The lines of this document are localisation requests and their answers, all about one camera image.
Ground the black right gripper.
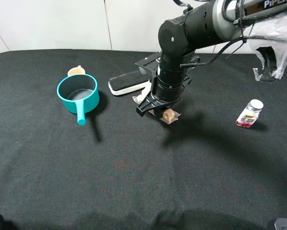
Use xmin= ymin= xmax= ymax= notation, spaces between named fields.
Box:
xmin=136 ymin=92 xmax=181 ymax=117

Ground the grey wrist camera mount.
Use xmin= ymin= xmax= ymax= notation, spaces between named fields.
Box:
xmin=135 ymin=51 xmax=162 ymax=76

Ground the beige ceramic cup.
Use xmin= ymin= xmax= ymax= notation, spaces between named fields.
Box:
xmin=67 ymin=65 xmax=86 ymax=77

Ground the white gourd-shaped object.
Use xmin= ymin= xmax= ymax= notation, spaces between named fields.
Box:
xmin=142 ymin=82 xmax=151 ymax=98

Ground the black table cloth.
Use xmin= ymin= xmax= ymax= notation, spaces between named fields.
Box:
xmin=0 ymin=50 xmax=287 ymax=230

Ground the teal saucepan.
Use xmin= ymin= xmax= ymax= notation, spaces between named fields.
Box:
xmin=57 ymin=74 xmax=100 ymax=126

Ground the brown bread package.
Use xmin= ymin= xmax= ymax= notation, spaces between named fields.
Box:
xmin=132 ymin=94 xmax=181 ymax=125

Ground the black white board eraser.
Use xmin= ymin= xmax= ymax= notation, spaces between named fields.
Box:
xmin=108 ymin=70 xmax=149 ymax=96

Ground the clear plastic wrapped base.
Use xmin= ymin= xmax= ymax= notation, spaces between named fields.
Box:
xmin=248 ymin=15 xmax=287 ymax=81

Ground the small labelled glass jar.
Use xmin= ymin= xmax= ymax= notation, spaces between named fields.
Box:
xmin=235 ymin=99 xmax=263 ymax=128

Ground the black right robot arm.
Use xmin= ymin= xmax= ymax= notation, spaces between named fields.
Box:
xmin=136 ymin=0 xmax=287 ymax=117

